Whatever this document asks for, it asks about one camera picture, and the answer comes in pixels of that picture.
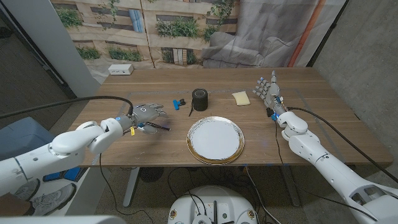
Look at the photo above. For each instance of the black backdrop stand pole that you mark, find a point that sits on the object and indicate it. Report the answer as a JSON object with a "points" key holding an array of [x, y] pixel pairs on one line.
{"points": [[326, 35]]}

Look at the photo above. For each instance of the blue and black clip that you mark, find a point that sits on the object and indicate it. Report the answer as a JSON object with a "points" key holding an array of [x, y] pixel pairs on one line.
{"points": [[176, 104]]}

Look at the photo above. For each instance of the blue foot pedal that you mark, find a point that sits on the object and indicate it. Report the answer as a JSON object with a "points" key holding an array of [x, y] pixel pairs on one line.
{"points": [[53, 176], [73, 174]]}

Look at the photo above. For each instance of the metal table leg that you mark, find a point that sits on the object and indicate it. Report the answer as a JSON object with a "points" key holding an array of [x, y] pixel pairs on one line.
{"points": [[290, 186], [130, 186]]}

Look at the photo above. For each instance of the white plate gold rim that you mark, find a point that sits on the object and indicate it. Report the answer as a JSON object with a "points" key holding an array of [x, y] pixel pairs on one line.
{"points": [[214, 140]]}

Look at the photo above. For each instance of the white power strip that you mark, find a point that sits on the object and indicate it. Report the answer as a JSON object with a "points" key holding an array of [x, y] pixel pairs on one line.
{"points": [[120, 69]]}

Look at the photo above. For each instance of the blue upholstered chair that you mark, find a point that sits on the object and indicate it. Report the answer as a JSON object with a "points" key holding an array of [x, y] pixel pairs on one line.
{"points": [[21, 137]]}

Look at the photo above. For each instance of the printed fabric backdrop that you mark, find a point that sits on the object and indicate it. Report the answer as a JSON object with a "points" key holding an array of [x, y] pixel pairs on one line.
{"points": [[264, 37]]}

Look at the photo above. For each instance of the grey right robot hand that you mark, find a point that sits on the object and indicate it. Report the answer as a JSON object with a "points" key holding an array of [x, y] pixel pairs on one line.
{"points": [[273, 93]]}

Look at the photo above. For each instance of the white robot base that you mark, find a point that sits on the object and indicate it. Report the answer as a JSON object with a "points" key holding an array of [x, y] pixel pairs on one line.
{"points": [[214, 196]]}

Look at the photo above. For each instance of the person brown trouser leg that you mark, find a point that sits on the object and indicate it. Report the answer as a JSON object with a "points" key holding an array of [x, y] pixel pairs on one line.
{"points": [[14, 205]]}

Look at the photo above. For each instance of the black round floor fan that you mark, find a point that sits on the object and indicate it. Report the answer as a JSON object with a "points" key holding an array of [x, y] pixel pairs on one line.
{"points": [[151, 174]]}

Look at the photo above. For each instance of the grey sneaker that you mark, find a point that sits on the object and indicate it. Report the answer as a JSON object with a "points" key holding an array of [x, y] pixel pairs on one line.
{"points": [[53, 199], [28, 189]]}

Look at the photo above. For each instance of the pale yellow sponge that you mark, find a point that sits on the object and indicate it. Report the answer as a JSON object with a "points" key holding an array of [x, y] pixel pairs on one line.
{"points": [[241, 98]]}

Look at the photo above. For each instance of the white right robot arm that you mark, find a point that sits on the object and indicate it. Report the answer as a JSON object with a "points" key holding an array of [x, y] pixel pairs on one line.
{"points": [[329, 168]]}

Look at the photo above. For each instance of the white robot torso edge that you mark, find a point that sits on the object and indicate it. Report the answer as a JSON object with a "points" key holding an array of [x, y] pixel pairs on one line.
{"points": [[62, 220]]}

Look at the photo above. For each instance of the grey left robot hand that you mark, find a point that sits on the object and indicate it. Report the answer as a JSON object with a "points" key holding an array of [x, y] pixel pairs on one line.
{"points": [[144, 112]]}

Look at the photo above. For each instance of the black cylindrical speaker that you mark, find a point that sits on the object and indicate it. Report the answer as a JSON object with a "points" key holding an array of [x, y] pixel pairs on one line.
{"points": [[199, 99]]}

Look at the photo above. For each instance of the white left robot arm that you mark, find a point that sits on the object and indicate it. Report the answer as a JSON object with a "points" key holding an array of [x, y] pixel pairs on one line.
{"points": [[68, 143]]}

